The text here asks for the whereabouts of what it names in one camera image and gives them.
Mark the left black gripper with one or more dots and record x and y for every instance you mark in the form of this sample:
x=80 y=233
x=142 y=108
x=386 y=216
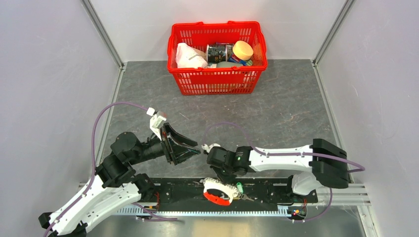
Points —
x=179 y=153

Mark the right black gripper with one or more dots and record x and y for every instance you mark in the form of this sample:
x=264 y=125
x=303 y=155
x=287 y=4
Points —
x=225 y=179

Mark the keyring with red fob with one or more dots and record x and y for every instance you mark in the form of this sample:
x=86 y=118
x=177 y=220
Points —
x=218 y=193

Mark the green capped key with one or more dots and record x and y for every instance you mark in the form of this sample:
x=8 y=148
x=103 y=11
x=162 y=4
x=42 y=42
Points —
x=242 y=195

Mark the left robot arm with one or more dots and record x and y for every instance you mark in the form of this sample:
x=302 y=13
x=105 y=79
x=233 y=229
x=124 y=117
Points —
x=115 y=183

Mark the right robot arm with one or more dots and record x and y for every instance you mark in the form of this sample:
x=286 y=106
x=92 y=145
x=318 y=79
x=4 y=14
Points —
x=315 y=165

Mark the red plastic shopping basket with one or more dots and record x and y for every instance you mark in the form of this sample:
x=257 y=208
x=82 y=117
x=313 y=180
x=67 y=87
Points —
x=233 y=80

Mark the white crumpled bag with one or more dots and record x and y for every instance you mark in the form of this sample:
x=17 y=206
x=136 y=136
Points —
x=189 y=57

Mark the grey round lid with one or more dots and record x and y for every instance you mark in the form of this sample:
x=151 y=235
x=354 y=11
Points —
x=226 y=64

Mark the black printed can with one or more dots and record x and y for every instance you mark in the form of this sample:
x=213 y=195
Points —
x=217 y=53

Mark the blue snack packet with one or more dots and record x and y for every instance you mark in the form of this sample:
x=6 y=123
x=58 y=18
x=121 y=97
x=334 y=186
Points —
x=234 y=59

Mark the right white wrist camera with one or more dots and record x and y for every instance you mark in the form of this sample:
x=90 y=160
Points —
x=207 y=148

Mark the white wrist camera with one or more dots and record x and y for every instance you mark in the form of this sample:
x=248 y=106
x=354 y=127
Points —
x=157 y=120
x=207 y=148

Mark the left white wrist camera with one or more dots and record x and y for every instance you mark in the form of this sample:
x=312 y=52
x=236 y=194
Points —
x=157 y=120

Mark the slotted cable duct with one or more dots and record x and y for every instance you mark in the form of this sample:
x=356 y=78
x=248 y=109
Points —
x=132 y=210

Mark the left aluminium corner post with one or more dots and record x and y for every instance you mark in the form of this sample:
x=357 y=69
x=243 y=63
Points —
x=94 y=17

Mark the aluminium corner post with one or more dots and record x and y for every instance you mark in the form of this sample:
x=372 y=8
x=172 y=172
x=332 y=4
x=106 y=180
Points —
x=333 y=31
x=94 y=17

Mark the right aluminium corner post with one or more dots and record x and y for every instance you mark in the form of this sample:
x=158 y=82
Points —
x=333 y=31

